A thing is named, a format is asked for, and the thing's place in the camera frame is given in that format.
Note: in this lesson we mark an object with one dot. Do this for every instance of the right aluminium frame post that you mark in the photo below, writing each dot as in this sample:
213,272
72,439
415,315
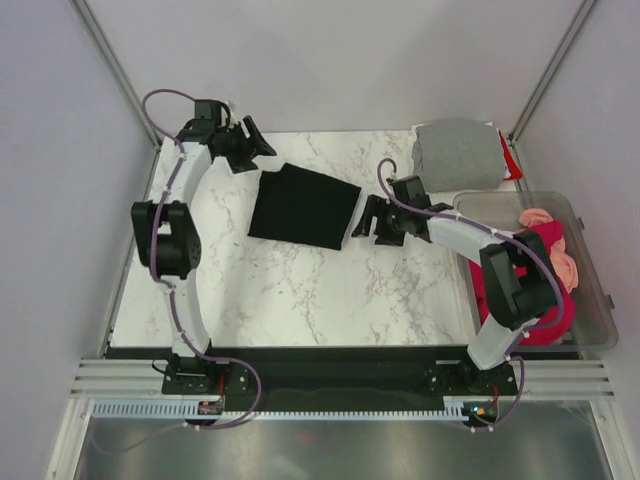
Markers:
559,56

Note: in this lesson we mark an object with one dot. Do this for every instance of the black t-shirt blue logo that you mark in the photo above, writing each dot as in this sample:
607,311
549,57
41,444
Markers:
301,206

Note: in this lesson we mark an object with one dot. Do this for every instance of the aluminium frame post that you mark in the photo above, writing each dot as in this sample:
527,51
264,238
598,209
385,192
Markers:
102,44
559,56

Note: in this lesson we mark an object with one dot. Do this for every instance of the clear plastic bin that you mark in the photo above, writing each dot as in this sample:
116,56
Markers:
592,328

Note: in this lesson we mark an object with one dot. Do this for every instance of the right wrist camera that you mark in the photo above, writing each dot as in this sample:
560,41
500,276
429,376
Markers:
410,191

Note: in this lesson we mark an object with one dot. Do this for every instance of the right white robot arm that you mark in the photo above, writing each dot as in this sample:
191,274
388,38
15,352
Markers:
507,321

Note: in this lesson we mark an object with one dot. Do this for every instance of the folded red t-shirt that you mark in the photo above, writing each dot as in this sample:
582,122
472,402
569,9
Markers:
513,172

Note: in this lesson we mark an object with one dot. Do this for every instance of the salmon pink t-shirt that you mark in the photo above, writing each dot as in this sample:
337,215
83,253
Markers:
552,233

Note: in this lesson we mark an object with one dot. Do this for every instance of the slotted white cable duct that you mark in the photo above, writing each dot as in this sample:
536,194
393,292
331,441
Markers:
201,410

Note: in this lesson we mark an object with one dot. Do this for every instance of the left aluminium frame post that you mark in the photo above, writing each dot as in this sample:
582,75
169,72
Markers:
102,44

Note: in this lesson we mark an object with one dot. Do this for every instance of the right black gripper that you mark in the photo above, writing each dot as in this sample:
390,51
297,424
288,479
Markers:
376,206

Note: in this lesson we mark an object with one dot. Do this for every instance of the folded grey t-shirt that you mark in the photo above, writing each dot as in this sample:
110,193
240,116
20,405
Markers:
458,154

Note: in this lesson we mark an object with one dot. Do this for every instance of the magenta t-shirt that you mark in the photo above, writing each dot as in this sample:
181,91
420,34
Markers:
539,297

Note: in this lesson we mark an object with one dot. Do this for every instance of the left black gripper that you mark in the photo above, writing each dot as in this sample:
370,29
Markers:
251,147

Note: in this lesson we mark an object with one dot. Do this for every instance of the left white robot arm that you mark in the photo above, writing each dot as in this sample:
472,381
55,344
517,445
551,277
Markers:
166,237

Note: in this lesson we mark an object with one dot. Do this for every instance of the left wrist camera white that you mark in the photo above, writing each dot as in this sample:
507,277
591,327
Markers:
215,112

